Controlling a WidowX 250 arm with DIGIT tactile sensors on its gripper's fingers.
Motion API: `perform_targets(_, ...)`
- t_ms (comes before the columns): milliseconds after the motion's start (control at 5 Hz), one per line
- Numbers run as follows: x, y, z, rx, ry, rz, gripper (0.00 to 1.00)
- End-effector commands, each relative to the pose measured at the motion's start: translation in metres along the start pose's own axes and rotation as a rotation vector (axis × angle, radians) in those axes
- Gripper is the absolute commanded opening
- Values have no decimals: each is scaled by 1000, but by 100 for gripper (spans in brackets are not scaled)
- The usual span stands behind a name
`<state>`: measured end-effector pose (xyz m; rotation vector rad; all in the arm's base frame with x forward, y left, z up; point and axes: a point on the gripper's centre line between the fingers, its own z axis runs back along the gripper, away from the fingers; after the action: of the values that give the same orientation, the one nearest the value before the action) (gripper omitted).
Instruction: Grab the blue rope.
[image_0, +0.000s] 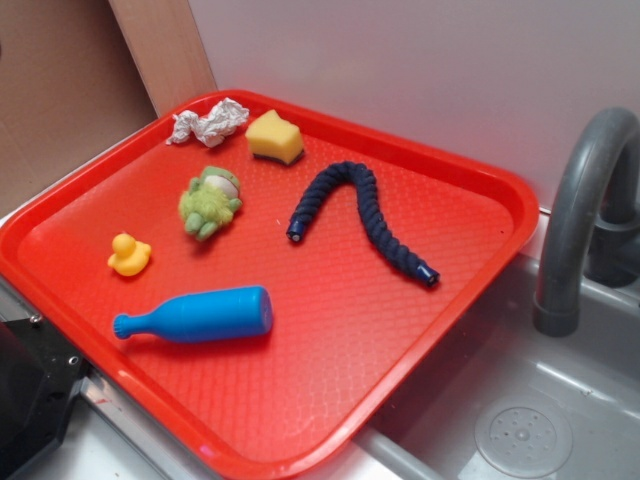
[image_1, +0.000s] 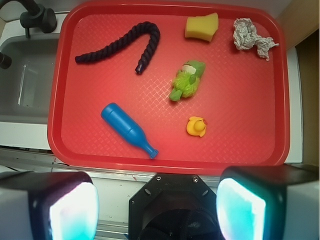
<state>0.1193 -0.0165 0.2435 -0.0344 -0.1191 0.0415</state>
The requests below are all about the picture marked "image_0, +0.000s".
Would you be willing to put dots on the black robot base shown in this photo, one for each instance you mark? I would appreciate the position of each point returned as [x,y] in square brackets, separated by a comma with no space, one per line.
[41,375]

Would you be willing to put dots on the red plastic tray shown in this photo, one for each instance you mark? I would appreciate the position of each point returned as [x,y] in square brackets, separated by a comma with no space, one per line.
[348,328]

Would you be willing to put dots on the blue plastic toy bottle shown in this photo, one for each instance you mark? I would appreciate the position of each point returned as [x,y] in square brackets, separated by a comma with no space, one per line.
[202,317]

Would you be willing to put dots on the yellow sponge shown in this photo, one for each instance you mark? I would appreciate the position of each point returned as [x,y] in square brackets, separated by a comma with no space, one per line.
[271,137]

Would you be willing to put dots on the green plush frog toy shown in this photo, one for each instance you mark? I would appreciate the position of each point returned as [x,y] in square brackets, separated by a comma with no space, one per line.
[210,202]

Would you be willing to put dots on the crumpled white paper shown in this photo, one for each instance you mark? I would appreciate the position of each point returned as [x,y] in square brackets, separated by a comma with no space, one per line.
[210,129]

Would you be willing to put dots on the yellow rubber duck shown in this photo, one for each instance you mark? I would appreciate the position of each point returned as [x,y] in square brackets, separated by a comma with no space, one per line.
[129,256]

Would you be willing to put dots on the grey plastic toy sink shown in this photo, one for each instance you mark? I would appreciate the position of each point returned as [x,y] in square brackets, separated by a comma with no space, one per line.
[496,399]

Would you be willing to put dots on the wooden board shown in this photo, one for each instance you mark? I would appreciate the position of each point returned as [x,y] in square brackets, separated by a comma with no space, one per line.
[165,44]

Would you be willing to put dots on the grey toy faucet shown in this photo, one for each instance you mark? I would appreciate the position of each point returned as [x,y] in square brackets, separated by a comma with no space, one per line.
[593,230]

